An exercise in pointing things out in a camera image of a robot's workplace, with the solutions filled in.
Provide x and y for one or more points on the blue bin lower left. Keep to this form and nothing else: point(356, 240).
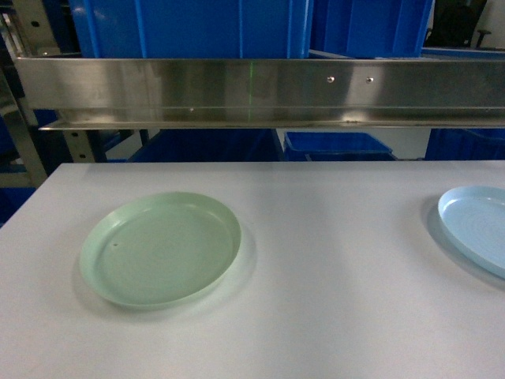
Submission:
point(211, 145)

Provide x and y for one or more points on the light green plate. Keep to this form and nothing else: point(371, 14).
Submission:
point(159, 250)

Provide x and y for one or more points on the blue bin upper centre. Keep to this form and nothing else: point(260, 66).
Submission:
point(370, 28)

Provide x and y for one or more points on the blue bin lower right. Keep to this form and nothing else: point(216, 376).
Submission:
point(465, 144)

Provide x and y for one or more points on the large blue bin upper left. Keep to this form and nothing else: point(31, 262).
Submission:
point(193, 29)

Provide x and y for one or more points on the blue bin upper right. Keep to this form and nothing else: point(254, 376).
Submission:
point(462, 53)

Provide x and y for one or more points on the light blue plate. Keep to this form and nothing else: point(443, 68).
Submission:
point(472, 218)

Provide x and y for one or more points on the black office chair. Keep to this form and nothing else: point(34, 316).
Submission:
point(454, 23)

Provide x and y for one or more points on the small blue bin below rail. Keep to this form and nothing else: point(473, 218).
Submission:
point(334, 146)

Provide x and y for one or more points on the stainless steel shelf rail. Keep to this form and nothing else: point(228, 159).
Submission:
point(265, 93)

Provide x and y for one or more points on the steel rack frame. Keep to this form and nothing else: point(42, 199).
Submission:
point(35, 29)

